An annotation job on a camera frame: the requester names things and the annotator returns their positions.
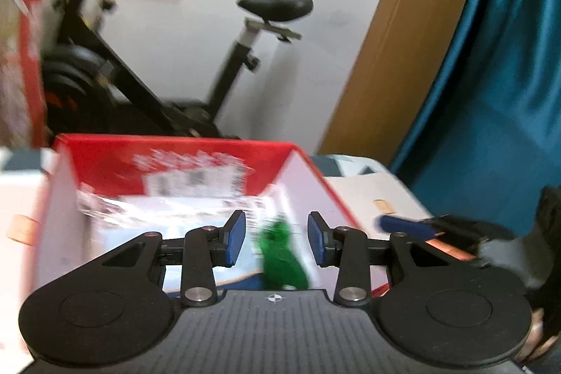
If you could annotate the black exercise bike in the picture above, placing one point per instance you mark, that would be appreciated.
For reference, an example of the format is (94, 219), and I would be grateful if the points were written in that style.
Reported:
(131, 80)

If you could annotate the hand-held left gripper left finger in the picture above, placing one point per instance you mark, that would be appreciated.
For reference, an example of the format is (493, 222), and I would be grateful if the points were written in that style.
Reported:
(236, 238)

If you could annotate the teal curtain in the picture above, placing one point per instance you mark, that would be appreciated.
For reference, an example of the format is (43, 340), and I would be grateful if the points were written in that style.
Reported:
(504, 71)

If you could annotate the clear plastic bag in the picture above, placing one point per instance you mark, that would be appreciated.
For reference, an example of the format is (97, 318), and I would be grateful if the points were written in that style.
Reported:
(153, 203)

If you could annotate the green soft toy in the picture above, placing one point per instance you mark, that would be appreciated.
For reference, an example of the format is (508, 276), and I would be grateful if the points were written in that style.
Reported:
(278, 255)

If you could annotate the wooden door frame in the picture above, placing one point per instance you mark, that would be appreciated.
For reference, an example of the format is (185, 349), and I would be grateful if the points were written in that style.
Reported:
(394, 49)

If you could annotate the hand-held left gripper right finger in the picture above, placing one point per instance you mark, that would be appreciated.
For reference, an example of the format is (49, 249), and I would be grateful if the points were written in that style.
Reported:
(317, 238)

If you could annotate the pink printed backdrop cloth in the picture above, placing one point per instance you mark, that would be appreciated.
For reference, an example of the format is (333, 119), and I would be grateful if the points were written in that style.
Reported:
(26, 49)

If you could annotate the person's right hand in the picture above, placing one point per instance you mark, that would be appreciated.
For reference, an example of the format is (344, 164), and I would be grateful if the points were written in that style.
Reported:
(541, 336)

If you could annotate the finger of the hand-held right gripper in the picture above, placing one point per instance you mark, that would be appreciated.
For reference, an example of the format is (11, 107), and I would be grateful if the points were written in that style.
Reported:
(403, 225)

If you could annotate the red strawberry print box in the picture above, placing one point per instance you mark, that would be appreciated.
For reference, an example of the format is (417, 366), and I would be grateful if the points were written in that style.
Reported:
(175, 150)

